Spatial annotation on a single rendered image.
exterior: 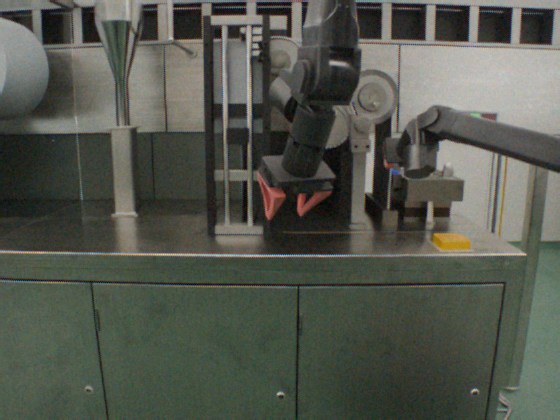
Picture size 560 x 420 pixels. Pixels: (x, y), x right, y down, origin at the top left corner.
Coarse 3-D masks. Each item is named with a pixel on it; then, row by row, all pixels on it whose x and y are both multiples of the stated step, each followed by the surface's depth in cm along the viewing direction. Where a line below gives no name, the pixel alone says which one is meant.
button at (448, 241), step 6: (438, 234) 107; (444, 234) 107; (450, 234) 107; (456, 234) 107; (462, 234) 107; (438, 240) 104; (444, 240) 102; (450, 240) 102; (456, 240) 102; (462, 240) 102; (468, 240) 102; (438, 246) 104; (444, 246) 102; (450, 246) 102; (456, 246) 102; (462, 246) 102; (468, 246) 102
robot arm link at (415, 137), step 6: (414, 120) 99; (408, 126) 98; (414, 126) 98; (408, 132) 98; (414, 132) 98; (420, 132) 97; (402, 138) 102; (408, 138) 99; (414, 138) 97; (420, 138) 96; (408, 144) 100; (414, 144) 97
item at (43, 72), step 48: (0, 0) 109; (48, 0) 133; (0, 48) 110; (48, 48) 135; (0, 96) 111; (48, 96) 136; (0, 144) 112; (48, 144) 136; (0, 192) 112; (48, 192) 137
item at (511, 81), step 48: (96, 48) 151; (144, 48) 151; (384, 48) 150; (432, 48) 149; (480, 48) 149; (528, 48) 149; (96, 96) 154; (144, 96) 154; (192, 96) 154; (432, 96) 153; (480, 96) 152; (528, 96) 152
